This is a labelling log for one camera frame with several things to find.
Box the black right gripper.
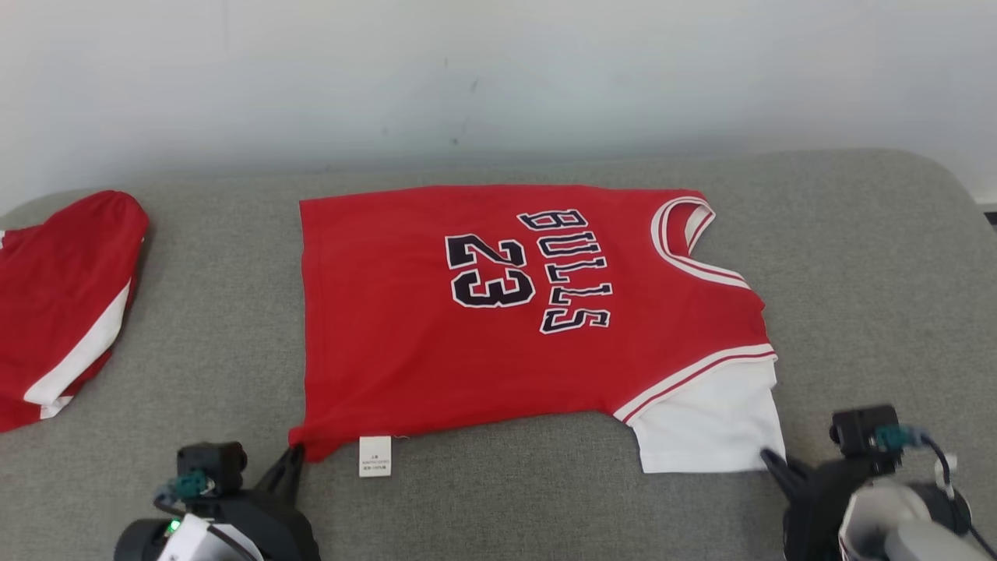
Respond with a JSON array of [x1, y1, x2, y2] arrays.
[[759, 450, 901, 561]]

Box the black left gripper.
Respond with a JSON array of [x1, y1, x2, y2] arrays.
[[210, 444, 321, 561]]

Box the red Bulls 23 jersey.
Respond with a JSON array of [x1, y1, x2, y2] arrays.
[[288, 185, 787, 478]]

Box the red shorts white stripe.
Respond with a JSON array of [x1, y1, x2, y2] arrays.
[[0, 191, 150, 434]]

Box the left black cable teal plug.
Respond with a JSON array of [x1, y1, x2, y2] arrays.
[[154, 470, 213, 515]]

